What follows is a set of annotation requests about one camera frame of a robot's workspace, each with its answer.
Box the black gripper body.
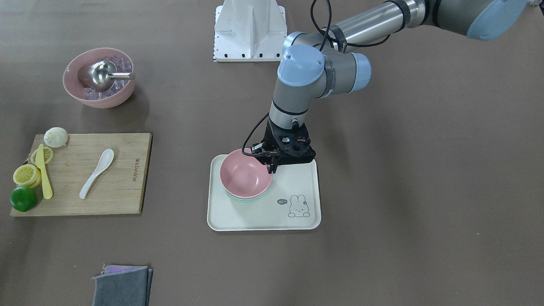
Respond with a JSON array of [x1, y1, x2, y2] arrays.
[[260, 119, 313, 164]]

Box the small pink bowl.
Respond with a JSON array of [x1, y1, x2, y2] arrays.
[[219, 149, 273, 199]]

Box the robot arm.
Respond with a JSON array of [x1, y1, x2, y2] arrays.
[[250, 0, 528, 173]]

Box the green bowl stack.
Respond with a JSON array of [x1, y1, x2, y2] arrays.
[[224, 190, 265, 203]]

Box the white ceramic spoon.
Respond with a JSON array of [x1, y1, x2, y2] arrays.
[[79, 149, 114, 199]]

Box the large pink ice bowl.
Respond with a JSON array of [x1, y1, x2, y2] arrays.
[[62, 47, 136, 108]]

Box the cream serving tray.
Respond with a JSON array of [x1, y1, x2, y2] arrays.
[[207, 154, 321, 231]]

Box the bamboo cutting board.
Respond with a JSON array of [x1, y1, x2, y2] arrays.
[[10, 133, 152, 217]]

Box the metal ice scoop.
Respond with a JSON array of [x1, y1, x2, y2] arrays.
[[76, 60, 135, 92]]

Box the grey folded cloth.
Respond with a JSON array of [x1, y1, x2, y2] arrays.
[[93, 265, 153, 306]]

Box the lemon slice lower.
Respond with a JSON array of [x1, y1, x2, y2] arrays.
[[29, 147, 54, 165]]

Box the yellow plastic knife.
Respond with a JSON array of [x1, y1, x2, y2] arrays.
[[35, 144, 53, 199]]

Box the green lime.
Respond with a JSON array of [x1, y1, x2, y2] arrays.
[[10, 186, 38, 212]]

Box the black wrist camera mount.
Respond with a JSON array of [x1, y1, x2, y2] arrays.
[[276, 132, 317, 165]]

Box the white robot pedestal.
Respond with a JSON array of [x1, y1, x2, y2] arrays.
[[213, 0, 287, 62]]

